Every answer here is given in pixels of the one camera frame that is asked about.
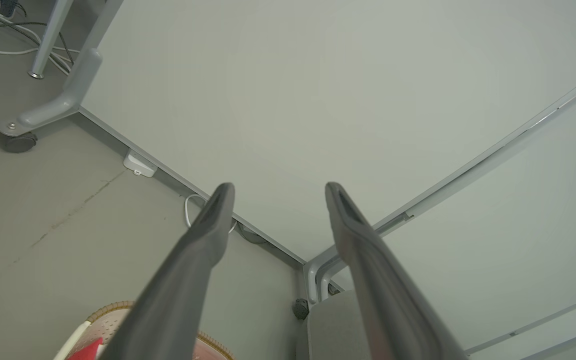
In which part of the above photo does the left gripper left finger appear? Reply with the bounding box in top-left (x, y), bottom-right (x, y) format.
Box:
top-left (99, 182), bottom-right (236, 360)

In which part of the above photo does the white floor cable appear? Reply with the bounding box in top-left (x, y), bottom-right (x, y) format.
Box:
top-left (0, 10), bottom-right (80, 76)

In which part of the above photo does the cream perforated laundry basket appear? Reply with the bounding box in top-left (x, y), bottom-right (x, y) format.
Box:
top-left (53, 301), bottom-right (234, 360)

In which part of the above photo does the red and white cloth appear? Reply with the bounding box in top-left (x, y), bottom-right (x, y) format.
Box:
top-left (68, 337), bottom-right (105, 360)

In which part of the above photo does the white wall adapter box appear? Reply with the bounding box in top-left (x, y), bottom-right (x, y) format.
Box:
top-left (123, 150), bottom-right (158, 177)

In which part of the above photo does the black floor cable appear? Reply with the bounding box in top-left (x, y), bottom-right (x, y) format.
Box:
top-left (0, 20), bottom-right (76, 66)

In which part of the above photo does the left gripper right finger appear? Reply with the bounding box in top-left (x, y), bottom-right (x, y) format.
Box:
top-left (325, 182), bottom-right (469, 360)

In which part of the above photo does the narrow white partition panel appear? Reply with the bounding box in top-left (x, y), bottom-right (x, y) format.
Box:
top-left (313, 75), bottom-right (576, 360)

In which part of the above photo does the grey fabric chair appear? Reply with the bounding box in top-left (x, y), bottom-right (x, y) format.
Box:
top-left (295, 290), bottom-right (375, 360)

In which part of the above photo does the white looped cable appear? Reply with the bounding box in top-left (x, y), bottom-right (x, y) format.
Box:
top-left (184, 194), bottom-right (239, 235)

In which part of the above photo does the grey partition foot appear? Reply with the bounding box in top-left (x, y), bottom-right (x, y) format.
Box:
top-left (303, 259), bottom-right (330, 306)
top-left (316, 256), bottom-right (347, 302)
top-left (0, 0), bottom-right (124, 138)

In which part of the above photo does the grey metal table leg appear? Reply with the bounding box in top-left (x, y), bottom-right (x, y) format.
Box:
top-left (28, 0), bottom-right (74, 80)

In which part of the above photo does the large white partition panel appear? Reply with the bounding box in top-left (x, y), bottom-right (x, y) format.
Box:
top-left (79, 0), bottom-right (576, 266)

